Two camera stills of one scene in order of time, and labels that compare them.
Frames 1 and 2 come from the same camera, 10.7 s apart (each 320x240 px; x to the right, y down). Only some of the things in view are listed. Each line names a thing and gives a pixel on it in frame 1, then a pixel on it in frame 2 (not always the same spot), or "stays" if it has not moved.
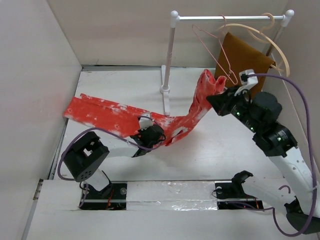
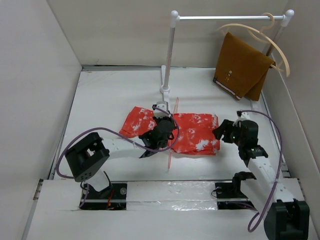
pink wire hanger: x=221 y=45 → x=170 y=151
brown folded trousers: x=236 y=56 stays
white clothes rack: x=175 y=17 stays
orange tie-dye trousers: x=123 y=120 → x=198 y=134
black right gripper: x=222 y=101 → x=224 y=128
